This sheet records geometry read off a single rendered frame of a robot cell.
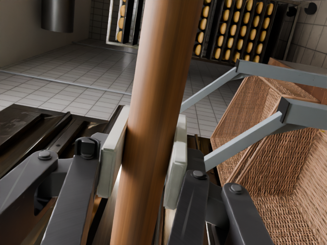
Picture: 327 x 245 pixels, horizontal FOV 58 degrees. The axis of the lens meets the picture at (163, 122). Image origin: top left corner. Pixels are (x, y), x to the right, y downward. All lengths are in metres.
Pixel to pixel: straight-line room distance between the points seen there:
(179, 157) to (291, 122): 0.48
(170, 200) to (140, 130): 0.04
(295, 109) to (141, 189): 0.46
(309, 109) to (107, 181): 0.51
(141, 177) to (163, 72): 0.07
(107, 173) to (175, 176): 0.03
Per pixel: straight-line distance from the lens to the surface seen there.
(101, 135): 0.18
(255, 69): 1.07
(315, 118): 0.63
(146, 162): 0.18
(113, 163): 0.15
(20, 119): 1.85
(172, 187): 0.16
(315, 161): 1.23
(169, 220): 1.19
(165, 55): 0.15
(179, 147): 0.16
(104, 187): 0.16
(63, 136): 1.65
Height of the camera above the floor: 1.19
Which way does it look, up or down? 1 degrees down
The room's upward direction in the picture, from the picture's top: 80 degrees counter-clockwise
